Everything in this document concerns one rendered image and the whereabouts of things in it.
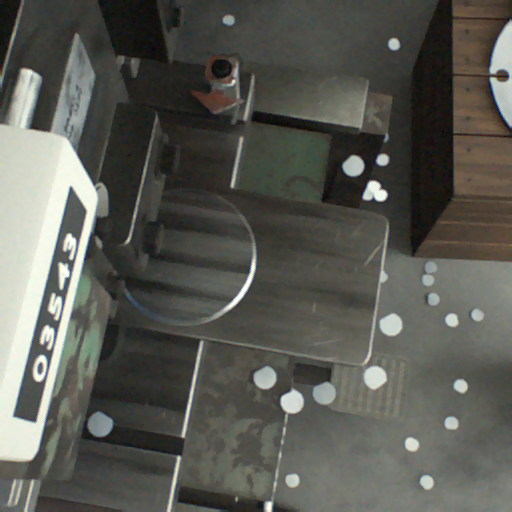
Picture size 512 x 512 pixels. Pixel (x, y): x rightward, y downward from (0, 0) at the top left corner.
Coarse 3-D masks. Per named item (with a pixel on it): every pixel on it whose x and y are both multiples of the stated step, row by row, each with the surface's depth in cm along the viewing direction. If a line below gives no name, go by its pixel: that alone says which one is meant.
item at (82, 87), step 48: (0, 0) 38; (48, 0) 41; (96, 0) 49; (0, 48) 37; (48, 48) 42; (96, 48) 51; (0, 96) 37; (48, 96) 43; (96, 96) 53; (96, 144) 55; (144, 144) 57; (144, 192) 57; (96, 240) 54; (144, 240) 58
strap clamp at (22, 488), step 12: (0, 480) 73; (12, 480) 73; (24, 480) 75; (36, 480) 76; (0, 492) 72; (12, 492) 72; (24, 492) 74; (36, 492) 76; (0, 504) 72; (12, 504) 73; (24, 504) 74
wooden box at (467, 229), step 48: (480, 0) 130; (432, 48) 144; (480, 48) 128; (432, 96) 142; (480, 96) 126; (432, 144) 140; (480, 144) 124; (432, 192) 138; (480, 192) 122; (432, 240) 144; (480, 240) 143
